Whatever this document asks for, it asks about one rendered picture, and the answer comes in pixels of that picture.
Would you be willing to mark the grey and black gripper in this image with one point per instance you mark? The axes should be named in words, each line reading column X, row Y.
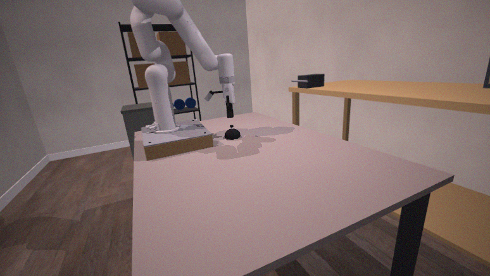
column 229, row 97

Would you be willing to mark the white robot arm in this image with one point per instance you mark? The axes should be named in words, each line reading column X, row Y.
column 158, row 76

